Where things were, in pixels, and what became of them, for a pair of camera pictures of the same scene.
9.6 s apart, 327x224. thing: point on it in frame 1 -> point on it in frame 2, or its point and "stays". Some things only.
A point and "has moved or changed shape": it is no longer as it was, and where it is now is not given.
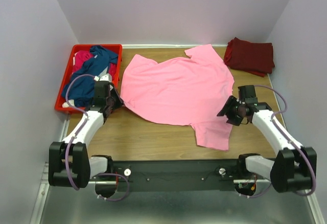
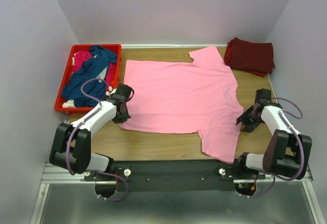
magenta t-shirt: (80, 57) stays
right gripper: (232, 119) -> (249, 127)
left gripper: (119, 102) -> (123, 118)
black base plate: (178, 175) stays
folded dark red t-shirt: (256, 58) stays
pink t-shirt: (183, 91) has moved or changed shape
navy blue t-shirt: (82, 90) stays
